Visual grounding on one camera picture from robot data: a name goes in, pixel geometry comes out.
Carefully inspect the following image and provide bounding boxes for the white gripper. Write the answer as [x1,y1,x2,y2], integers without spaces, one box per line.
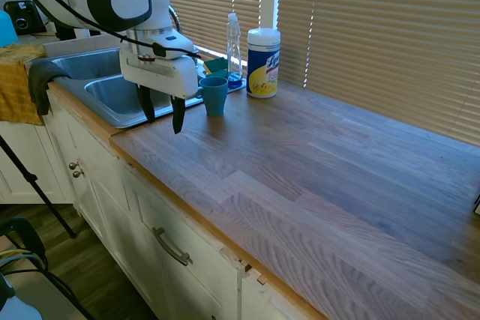
[119,40,200,135]

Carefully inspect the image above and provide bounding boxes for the teal mug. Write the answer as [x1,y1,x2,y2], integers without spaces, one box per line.
[196,76,230,118]

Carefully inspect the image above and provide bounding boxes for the stainless steel double sink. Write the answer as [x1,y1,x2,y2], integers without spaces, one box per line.
[46,46,248,130]

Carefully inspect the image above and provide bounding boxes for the clear dish soap bottle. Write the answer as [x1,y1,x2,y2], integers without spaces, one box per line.
[226,12,243,89]

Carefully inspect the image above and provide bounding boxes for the Lysol wipes canister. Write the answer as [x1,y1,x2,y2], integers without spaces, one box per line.
[245,27,282,100]

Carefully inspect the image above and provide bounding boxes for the white kitchen cabinet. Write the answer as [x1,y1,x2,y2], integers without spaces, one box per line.
[40,91,301,320]

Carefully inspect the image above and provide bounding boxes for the narrow tan window blind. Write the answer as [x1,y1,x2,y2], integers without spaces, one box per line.
[162,0,263,58]

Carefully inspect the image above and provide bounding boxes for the grey dish cloth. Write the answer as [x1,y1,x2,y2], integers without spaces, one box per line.
[27,58,73,117]

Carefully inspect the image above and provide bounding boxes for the black tripod leg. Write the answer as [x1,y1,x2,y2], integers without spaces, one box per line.
[0,133,78,239]

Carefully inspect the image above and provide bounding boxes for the yellow towel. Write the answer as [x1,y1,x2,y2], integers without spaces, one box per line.
[0,43,49,127]

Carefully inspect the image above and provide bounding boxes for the black toaster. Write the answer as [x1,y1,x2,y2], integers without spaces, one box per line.
[1,0,48,36]

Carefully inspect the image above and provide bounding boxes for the wide tan window blind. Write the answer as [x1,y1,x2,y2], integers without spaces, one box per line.
[278,0,480,148]

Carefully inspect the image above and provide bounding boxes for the metal drawer handle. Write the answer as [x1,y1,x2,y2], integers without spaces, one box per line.
[151,226,194,267]

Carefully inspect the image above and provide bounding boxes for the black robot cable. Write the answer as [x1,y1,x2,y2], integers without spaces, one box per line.
[0,0,203,61]

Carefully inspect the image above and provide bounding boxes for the black cart frame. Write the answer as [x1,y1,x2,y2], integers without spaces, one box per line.
[0,217,95,320]

